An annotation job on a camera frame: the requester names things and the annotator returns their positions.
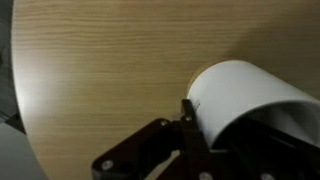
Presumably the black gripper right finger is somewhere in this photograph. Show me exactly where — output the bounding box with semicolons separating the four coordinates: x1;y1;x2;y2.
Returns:
213;116;320;180

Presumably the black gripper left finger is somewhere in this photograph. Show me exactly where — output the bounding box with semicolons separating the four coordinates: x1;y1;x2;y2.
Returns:
91;98;214;180

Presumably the white ceramic mug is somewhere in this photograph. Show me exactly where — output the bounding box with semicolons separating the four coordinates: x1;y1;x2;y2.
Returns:
185;59;320;151

